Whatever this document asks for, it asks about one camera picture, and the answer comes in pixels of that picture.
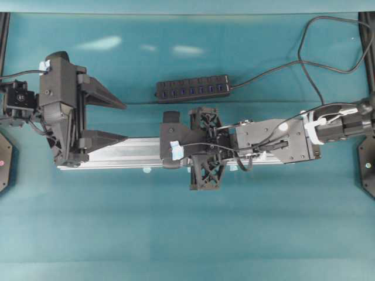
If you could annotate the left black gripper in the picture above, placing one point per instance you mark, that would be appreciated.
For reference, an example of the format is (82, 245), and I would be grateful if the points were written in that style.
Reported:
(68, 138)

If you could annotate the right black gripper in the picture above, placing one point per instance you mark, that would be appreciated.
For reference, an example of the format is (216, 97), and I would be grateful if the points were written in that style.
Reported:
(208, 155)

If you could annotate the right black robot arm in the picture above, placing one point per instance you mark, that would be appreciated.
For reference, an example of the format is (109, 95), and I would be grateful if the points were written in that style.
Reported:
(299, 138)

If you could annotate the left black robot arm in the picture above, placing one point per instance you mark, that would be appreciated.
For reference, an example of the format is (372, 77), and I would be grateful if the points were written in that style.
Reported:
(19, 106)

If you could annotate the black USB hub strip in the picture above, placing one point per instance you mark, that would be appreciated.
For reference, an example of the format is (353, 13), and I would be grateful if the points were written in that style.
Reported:
(192, 89)

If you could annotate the blue tape marker right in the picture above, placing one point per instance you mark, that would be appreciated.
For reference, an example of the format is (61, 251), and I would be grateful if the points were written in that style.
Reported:
(233, 168)

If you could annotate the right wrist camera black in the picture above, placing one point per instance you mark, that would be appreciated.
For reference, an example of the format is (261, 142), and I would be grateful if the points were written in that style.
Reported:
(178, 141)

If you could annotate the aluminium extrusion rail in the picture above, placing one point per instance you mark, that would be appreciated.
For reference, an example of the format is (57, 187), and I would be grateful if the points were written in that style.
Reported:
(130, 154)

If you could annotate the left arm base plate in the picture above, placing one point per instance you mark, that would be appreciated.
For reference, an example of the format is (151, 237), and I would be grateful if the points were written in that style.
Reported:
(9, 164)

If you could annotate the black frame post left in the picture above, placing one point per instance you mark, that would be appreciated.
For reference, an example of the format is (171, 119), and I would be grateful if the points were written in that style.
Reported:
(4, 29)

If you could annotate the black frame post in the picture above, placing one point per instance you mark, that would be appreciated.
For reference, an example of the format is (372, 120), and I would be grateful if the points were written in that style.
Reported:
(4, 29)
(368, 18)

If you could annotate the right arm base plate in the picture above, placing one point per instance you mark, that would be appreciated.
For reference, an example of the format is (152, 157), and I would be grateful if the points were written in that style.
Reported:
(365, 155)

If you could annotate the black frame post right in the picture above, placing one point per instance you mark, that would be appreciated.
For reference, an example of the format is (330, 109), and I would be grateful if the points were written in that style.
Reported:
(368, 18)

